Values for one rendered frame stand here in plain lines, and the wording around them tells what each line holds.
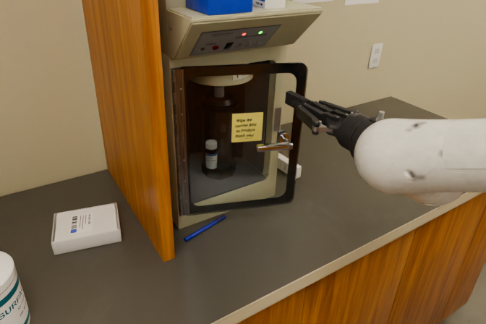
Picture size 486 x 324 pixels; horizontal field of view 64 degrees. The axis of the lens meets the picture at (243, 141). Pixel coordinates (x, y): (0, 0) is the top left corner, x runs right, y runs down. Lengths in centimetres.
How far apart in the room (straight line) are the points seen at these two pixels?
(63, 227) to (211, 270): 39
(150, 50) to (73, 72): 56
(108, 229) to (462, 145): 83
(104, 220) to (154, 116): 40
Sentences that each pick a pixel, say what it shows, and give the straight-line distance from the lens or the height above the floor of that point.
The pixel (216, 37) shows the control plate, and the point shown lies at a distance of 81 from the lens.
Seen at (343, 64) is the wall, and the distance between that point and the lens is 185.
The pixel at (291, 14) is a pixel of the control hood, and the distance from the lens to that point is 86.
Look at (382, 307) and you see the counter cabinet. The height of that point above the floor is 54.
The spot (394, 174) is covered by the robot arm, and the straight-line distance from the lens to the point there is 55.
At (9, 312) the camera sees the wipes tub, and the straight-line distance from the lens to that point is 89.
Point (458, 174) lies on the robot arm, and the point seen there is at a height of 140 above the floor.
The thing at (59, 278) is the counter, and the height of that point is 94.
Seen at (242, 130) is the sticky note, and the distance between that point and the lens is 94.
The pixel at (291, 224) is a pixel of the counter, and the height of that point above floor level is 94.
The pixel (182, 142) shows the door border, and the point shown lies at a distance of 93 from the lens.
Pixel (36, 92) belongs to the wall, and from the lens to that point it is 127.
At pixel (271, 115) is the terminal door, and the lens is 94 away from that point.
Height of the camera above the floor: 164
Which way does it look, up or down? 28 degrees down
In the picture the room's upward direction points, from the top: 2 degrees clockwise
